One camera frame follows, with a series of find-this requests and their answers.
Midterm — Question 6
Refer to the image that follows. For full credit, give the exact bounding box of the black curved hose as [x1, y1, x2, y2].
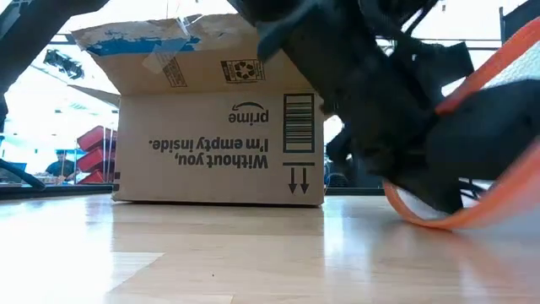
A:
[0, 158, 46, 191]

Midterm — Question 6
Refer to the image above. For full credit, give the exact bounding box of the black frame post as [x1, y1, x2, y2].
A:
[499, 0, 540, 43]

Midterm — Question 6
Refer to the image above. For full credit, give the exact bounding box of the person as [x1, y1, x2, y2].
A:
[45, 149, 79, 183]

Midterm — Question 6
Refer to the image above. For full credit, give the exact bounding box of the white mesh pouch orange trim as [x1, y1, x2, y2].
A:
[381, 16, 540, 232]

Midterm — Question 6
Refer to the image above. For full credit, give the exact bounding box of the red storage bin rack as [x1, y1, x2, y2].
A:
[76, 125, 118, 186]

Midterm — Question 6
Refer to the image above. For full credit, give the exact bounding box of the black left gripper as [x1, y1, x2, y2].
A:
[282, 8, 476, 214]

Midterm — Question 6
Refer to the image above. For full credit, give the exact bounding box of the brown cardboard shipping box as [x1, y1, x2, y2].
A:
[69, 12, 326, 208]

